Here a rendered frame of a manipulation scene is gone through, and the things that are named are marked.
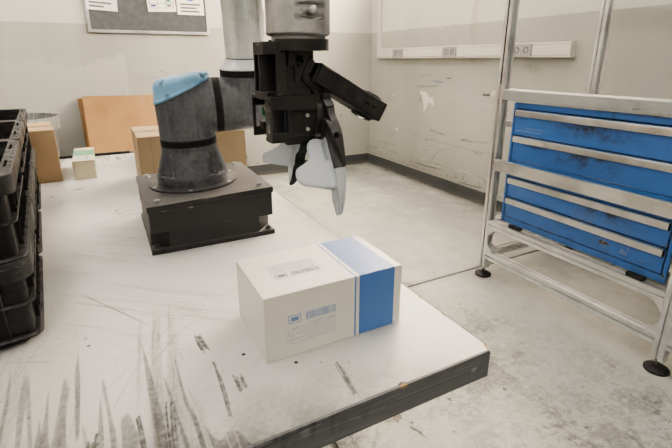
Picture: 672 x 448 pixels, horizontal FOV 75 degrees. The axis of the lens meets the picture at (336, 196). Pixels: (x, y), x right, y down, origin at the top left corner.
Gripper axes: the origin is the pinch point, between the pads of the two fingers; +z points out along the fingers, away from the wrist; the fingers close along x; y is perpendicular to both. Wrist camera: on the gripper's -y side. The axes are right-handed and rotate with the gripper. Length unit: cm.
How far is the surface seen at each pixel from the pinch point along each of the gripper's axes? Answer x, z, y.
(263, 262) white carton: -3.6, 9.3, 6.9
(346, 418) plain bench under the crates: 17.0, 19.6, 5.0
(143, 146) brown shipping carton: -79, 5, 15
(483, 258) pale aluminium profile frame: -95, 80, -137
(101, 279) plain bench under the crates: -28.1, 18.1, 28.1
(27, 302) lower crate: -12.4, 12.0, 35.9
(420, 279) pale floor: -106, 89, -106
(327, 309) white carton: 6.0, 13.0, 1.7
